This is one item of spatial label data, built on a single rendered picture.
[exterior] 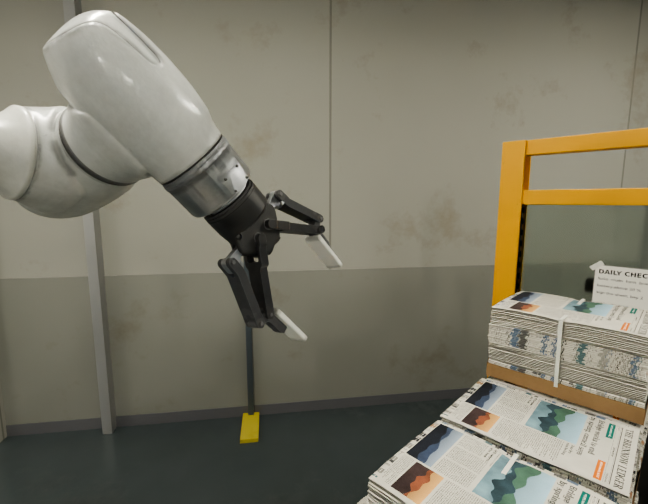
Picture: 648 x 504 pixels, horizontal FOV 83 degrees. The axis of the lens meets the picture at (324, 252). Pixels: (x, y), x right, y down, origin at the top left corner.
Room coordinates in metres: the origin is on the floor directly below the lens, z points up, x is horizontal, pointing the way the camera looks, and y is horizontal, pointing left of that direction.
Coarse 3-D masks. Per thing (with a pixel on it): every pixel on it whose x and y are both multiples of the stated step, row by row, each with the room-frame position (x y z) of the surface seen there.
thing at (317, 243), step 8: (312, 240) 0.56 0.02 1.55; (320, 240) 0.55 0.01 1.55; (312, 248) 0.57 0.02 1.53; (320, 248) 0.57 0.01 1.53; (328, 248) 0.56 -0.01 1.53; (320, 256) 0.58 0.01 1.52; (328, 256) 0.57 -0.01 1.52; (336, 256) 0.57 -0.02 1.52; (328, 264) 0.59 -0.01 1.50; (336, 264) 0.58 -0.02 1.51
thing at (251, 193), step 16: (256, 192) 0.45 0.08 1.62; (240, 208) 0.43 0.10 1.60; (256, 208) 0.44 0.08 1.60; (272, 208) 0.49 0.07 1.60; (224, 224) 0.43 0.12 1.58; (240, 224) 0.43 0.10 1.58; (256, 224) 0.47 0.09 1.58; (240, 240) 0.45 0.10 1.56; (272, 240) 0.48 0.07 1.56; (256, 256) 0.47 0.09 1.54
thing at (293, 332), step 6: (276, 312) 0.46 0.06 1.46; (282, 312) 0.47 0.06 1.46; (282, 318) 0.47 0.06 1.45; (288, 318) 0.48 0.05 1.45; (288, 324) 0.47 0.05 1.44; (294, 324) 0.48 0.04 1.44; (288, 330) 0.49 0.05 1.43; (294, 330) 0.48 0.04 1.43; (300, 330) 0.49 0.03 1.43; (288, 336) 0.50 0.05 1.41; (294, 336) 0.50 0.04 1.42; (300, 336) 0.49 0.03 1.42; (306, 336) 0.49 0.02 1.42
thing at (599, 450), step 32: (480, 384) 1.02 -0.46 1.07; (448, 416) 0.85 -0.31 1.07; (480, 416) 0.86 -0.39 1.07; (512, 416) 0.86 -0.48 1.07; (544, 416) 0.86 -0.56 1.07; (576, 416) 0.86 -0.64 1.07; (512, 448) 0.74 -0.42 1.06; (544, 448) 0.74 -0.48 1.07; (576, 448) 0.74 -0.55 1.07; (608, 448) 0.74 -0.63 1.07; (608, 480) 0.64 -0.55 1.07
